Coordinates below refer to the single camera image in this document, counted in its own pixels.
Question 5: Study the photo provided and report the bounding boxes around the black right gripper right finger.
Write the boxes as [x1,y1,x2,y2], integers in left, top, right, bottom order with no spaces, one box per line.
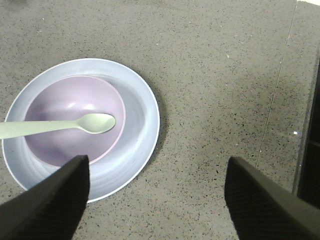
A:
[224,156,320,240]

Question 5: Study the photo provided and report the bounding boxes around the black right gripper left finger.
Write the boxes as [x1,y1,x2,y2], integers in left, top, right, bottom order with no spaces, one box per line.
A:
[0,155,90,240]

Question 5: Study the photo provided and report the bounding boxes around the pale green plastic spoon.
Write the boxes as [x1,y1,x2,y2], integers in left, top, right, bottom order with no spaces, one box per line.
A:
[0,113,116,140]

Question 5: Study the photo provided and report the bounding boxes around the purple plastic bowl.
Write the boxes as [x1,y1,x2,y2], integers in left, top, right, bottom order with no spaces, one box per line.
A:
[24,75,126,167]

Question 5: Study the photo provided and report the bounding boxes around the light blue plastic plate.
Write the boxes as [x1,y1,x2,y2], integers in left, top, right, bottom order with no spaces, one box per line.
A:
[2,58,160,202]

